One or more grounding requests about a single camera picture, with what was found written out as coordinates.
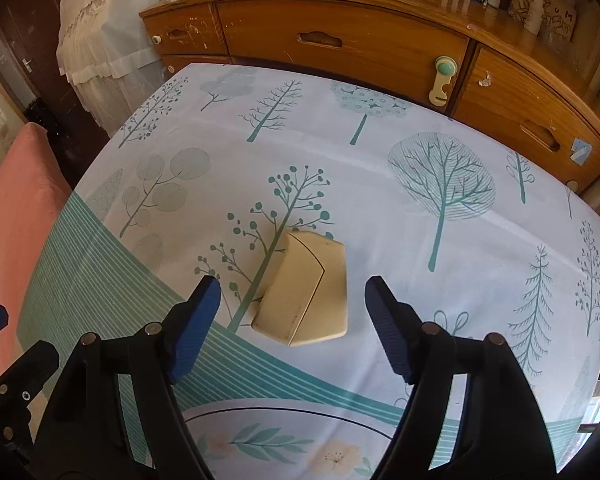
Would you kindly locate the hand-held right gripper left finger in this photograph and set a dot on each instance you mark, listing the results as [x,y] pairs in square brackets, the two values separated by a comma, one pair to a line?
[194,330]

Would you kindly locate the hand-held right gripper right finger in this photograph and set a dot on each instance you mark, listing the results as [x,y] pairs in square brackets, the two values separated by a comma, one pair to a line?
[390,330]

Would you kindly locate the green and cream cardboard box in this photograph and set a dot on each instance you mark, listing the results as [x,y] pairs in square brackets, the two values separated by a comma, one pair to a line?
[310,290]

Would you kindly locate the pink bench cushion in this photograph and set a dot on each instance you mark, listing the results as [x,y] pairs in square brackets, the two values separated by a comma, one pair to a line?
[19,220]

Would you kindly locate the tree print tablecloth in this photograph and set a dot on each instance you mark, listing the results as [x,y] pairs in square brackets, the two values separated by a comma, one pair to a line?
[380,220]

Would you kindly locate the cream and green drawer lock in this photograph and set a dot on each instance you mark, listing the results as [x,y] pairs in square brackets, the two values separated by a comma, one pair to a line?
[442,87]

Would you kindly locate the blue sticker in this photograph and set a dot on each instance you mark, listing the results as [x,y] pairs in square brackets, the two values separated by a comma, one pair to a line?
[581,152]

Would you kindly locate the lace-covered furniture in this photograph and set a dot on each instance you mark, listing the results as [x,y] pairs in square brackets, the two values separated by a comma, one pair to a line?
[109,50]

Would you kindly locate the wooden dresser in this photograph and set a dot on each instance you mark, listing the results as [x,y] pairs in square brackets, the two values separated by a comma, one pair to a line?
[370,30]

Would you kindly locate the brown wooden door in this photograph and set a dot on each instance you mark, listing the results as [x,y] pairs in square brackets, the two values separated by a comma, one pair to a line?
[24,20]

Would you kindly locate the lettered cardboard box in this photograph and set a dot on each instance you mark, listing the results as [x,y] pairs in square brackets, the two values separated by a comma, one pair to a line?
[560,10]

